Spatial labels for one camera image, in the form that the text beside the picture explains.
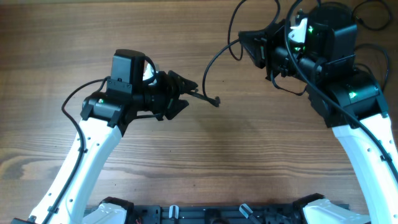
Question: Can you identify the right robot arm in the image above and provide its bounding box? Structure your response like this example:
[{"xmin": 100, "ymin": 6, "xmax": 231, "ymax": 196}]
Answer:
[{"xmin": 238, "ymin": 2, "xmax": 397, "ymax": 223}]

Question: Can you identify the black cable gold plug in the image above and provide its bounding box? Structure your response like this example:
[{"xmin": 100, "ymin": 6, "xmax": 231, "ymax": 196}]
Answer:
[{"xmin": 320, "ymin": 0, "xmax": 393, "ymax": 91}]

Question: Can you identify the right camera cable black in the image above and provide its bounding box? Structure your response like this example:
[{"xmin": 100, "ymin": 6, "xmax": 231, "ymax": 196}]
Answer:
[{"xmin": 283, "ymin": 0, "xmax": 398, "ymax": 181}]

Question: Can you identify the camera cable black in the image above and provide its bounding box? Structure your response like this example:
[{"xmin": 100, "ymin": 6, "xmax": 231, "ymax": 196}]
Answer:
[
  {"xmin": 283, "ymin": 0, "xmax": 398, "ymax": 181},
  {"xmin": 29, "ymin": 54, "xmax": 154, "ymax": 223}
]

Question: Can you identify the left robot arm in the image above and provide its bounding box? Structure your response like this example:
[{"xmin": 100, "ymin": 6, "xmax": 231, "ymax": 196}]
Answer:
[{"xmin": 25, "ymin": 49, "xmax": 198, "ymax": 223}]

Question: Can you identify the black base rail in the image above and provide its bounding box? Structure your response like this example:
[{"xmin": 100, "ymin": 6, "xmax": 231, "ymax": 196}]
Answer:
[{"xmin": 128, "ymin": 203, "xmax": 304, "ymax": 224}]

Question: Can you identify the thin black usb cable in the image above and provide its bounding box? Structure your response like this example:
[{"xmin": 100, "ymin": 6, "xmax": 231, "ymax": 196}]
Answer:
[{"xmin": 186, "ymin": 0, "xmax": 282, "ymax": 108}]

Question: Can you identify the left camera cable black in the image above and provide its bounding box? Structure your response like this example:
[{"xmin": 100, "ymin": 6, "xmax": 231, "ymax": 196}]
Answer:
[{"xmin": 29, "ymin": 54, "xmax": 154, "ymax": 223}]

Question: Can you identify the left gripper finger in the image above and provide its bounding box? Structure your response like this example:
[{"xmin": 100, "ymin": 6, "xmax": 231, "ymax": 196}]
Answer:
[
  {"xmin": 168, "ymin": 70, "xmax": 198, "ymax": 93},
  {"xmin": 164, "ymin": 99, "xmax": 189, "ymax": 120}
]

